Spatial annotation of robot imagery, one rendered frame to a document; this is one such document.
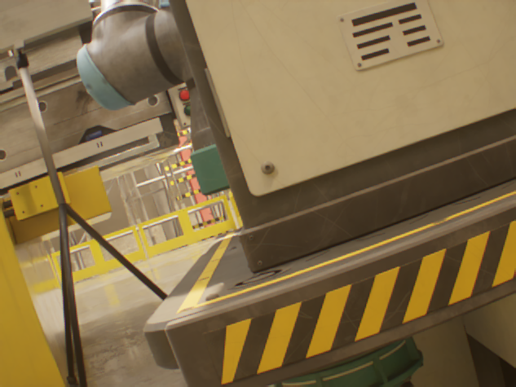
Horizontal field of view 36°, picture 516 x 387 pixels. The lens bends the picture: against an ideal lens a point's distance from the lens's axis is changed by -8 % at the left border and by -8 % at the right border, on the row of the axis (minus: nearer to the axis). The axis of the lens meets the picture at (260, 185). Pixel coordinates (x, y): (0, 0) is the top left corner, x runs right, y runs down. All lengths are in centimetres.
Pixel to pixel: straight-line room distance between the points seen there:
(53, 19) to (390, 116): 226
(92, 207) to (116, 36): 131
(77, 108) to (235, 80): 219
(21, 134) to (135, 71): 159
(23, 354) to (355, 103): 190
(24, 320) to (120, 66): 130
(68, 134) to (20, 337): 74
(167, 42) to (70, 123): 161
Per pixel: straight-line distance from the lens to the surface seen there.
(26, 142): 276
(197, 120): 116
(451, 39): 61
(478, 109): 60
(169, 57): 118
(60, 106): 277
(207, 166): 111
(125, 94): 122
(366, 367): 55
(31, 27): 279
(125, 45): 120
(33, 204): 237
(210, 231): 921
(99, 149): 266
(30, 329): 238
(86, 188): 249
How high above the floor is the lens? 38
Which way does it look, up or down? level
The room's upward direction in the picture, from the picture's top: 19 degrees counter-clockwise
